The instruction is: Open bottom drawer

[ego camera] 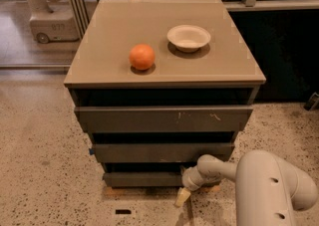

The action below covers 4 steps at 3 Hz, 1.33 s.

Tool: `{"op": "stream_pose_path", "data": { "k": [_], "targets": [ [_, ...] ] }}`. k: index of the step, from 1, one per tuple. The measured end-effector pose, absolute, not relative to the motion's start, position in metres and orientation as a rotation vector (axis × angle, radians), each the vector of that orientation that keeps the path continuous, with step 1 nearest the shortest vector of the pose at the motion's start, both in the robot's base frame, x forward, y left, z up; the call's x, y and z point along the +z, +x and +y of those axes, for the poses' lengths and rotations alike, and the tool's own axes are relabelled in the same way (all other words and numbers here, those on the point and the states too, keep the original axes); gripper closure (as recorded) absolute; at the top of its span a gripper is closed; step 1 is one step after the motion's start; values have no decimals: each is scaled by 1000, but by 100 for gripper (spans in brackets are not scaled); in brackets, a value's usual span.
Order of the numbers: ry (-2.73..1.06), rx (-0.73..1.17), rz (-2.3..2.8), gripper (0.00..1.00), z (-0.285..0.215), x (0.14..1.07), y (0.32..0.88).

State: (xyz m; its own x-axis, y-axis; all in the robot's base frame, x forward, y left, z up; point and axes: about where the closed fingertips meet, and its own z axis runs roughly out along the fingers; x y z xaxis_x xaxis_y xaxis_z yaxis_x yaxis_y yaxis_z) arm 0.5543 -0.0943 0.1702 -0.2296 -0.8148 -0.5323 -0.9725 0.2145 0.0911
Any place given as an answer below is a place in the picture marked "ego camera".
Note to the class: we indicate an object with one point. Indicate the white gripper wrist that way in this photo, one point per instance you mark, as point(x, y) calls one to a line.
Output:
point(189, 180)

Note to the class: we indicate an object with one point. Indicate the grey bottom drawer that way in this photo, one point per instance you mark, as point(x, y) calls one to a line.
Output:
point(143, 179)

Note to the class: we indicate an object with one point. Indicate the grey drawer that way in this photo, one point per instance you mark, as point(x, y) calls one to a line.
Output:
point(163, 119)
point(143, 179)
point(160, 152)

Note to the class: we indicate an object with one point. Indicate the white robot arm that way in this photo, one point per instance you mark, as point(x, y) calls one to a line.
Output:
point(268, 189)

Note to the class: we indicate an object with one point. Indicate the grey middle drawer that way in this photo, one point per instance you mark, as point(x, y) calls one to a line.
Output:
point(160, 152)

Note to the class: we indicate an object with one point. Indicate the grey top drawer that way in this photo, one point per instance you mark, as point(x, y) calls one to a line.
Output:
point(163, 119)

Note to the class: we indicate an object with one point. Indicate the grey drawer cabinet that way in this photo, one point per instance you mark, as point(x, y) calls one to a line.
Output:
point(222, 73)

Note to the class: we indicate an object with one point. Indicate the blue tape piece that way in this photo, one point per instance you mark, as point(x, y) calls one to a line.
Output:
point(91, 151)

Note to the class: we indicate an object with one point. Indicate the orange fruit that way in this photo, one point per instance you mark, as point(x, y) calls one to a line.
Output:
point(142, 57)

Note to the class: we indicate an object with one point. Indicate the white paper bowl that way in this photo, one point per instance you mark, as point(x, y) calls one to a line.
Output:
point(188, 38)

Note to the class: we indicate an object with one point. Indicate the white mobile robot in background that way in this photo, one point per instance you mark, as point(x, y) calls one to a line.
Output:
point(49, 25)

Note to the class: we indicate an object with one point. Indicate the metal window frame post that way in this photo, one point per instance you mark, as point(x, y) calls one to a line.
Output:
point(80, 15)

